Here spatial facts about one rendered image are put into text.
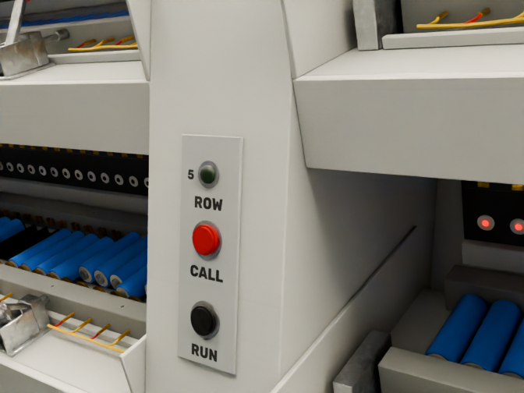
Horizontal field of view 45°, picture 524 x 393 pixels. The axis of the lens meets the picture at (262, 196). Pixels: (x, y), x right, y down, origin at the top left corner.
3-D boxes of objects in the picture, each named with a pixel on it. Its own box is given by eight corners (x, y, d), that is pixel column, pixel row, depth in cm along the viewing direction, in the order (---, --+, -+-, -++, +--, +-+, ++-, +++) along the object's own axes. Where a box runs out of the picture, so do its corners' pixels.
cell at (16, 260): (58, 228, 62) (2, 260, 57) (69, 227, 61) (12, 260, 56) (67, 245, 63) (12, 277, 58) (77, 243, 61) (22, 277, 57)
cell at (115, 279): (178, 256, 55) (125, 295, 51) (163, 253, 57) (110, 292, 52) (173, 238, 55) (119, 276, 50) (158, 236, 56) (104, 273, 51)
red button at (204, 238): (214, 258, 32) (214, 227, 32) (190, 253, 33) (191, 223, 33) (226, 255, 33) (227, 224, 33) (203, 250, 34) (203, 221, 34)
